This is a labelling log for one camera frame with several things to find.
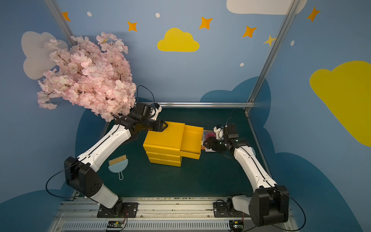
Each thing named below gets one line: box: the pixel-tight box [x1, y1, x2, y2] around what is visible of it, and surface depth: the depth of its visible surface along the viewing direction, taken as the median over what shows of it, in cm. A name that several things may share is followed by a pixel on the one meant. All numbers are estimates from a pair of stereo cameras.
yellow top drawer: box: [179, 123, 204, 160], surface depth 86 cm
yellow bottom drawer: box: [148, 157, 182, 167], surface depth 87 cm
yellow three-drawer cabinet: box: [142, 120, 199, 167], surface depth 80 cm
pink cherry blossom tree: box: [37, 31, 137, 123], surface depth 64 cm
